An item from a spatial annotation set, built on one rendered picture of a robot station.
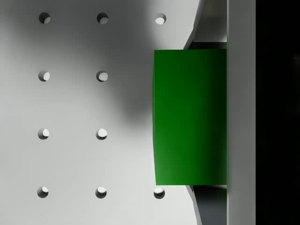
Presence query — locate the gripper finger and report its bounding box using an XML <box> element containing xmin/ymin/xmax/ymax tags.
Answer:
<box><xmin>186</xmin><ymin>184</ymin><xmax>227</xmax><ymax>225</ymax></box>
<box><xmin>183</xmin><ymin>0</ymin><xmax>227</xmax><ymax>51</ymax></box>

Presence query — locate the green block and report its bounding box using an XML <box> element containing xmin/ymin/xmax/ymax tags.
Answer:
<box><xmin>152</xmin><ymin>48</ymin><xmax>227</xmax><ymax>186</ymax></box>

